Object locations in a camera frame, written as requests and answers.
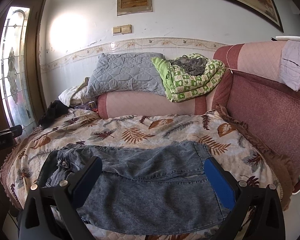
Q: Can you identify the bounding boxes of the pink red sofa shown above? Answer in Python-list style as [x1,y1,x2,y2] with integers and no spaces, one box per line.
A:
[97,41,300,176]

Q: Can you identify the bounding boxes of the lavender cloth on sofa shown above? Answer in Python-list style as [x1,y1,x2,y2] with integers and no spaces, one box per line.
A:
[278,41,300,92]

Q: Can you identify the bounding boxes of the grey garment on blanket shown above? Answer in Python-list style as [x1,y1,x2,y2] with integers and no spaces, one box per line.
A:
[169,55,207,76]

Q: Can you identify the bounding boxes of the grey quilted pillow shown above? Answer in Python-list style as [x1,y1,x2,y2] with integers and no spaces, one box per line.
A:
[86,53,166,98]

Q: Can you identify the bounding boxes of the wooden stained glass door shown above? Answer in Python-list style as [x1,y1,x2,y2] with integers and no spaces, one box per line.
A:
[0,0,46,142]

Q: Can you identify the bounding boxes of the leaf pattern bed cover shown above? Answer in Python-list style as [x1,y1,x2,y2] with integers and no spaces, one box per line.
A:
[0,108,283,240]

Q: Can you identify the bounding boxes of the blue denim pants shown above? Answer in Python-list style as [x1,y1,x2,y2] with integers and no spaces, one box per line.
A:
[38,141,229,235]

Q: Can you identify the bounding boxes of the beige electrical panel box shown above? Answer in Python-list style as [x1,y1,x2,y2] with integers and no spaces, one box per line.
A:
[117,0,153,16]

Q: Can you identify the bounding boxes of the black garment on bed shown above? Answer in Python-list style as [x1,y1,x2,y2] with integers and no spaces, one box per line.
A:
[38,100,69,129]

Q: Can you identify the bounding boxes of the beige wall switch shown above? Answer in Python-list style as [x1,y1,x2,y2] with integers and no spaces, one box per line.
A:
[113,24,132,35]

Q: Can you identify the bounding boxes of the cream pillow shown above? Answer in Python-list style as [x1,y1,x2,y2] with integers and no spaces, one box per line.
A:
[58,77,91,107]

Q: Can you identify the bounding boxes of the green checkered folded blanket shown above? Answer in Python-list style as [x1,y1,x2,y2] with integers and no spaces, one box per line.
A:
[151,53,226,102]

